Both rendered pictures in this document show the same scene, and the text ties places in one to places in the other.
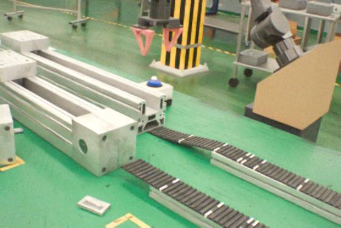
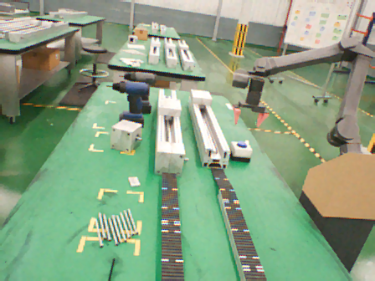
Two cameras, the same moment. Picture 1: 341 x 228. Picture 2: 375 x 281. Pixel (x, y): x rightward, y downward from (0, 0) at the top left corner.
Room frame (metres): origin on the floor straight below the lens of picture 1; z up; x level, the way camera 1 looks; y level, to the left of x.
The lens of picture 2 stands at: (-0.01, -0.59, 1.36)
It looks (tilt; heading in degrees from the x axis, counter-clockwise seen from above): 23 degrees down; 42
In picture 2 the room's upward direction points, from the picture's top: 9 degrees clockwise
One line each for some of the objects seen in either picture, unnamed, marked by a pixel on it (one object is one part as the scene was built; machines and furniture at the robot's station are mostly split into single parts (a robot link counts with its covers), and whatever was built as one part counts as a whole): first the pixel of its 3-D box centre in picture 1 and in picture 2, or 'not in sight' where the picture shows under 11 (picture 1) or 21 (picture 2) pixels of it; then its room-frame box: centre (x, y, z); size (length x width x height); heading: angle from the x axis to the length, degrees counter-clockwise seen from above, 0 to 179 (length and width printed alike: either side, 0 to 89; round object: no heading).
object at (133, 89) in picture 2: not in sight; (126, 104); (0.80, 0.57, 0.89); 0.20 x 0.08 x 0.22; 149
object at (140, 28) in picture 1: (148, 38); (240, 114); (1.03, 0.08, 0.98); 0.07 x 0.07 x 0.09; 50
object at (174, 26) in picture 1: (165, 35); (257, 116); (1.08, 0.03, 0.98); 0.07 x 0.07 x 0.09; 50
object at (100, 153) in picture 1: (108, 139); (172, 159); (0.71, 0.12, 0.83); 0.12 x 0.09 x 0.10; 140
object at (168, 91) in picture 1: (151, 94); (238, 150); (1.05, 0.06, 0.81); 0.10 x 0.08 x 0.06; 140
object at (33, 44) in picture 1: (24, 44); (200, 99); (1.30, 0.54, 0.87); 0.16 x 0.11 x 0.07; 50
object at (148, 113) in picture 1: (61, 74); (203, 122); (1.14, 0.35, 0.82); 0.80 x 0.10 x 0.09; 50
